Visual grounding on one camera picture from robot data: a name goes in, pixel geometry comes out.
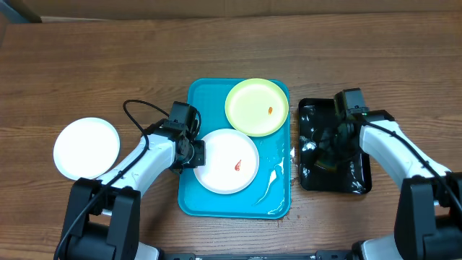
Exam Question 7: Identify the yellow green scrub sponge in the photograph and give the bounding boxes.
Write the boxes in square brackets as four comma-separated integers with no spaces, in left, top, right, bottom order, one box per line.
[315,138,338,171]

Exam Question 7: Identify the white plate with ketchup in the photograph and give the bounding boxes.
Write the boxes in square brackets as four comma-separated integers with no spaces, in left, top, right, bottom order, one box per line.
[193,129,259,195]

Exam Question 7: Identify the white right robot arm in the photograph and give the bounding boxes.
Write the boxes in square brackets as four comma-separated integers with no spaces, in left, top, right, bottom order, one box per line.
[315,110,461,259]

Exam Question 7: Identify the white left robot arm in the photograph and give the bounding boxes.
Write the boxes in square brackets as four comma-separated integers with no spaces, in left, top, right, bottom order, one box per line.
[53,132,205,259]

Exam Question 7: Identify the black water tray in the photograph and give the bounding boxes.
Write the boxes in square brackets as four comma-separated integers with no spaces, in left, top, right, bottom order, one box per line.
[298,98,372,194]

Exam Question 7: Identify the yellow-green plate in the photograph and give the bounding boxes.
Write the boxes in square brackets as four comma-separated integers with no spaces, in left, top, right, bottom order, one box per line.
[225,78,289,137]

